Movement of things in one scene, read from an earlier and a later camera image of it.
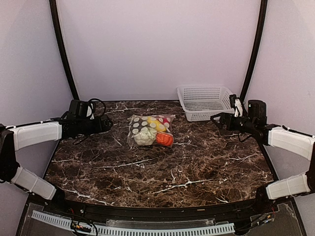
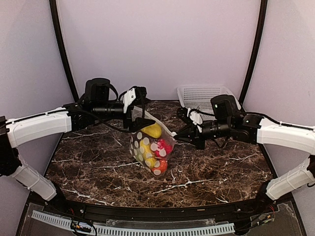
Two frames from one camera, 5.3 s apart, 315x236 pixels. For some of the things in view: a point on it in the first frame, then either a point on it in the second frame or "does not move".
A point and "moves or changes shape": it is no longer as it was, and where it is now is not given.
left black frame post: x=54 y=12 does not move
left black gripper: x=99 y=128 -> x=128 y=122
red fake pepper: x=165 y=120 -> x=164 y=148
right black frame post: x=257 y=47 does not move
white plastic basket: x=200 y=102 does not move
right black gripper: x=224 y=115 -> x=195 y=138
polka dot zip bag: x=150 y=130 moves or changes shape
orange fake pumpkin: x=165 y=139 -> x=160 y=167
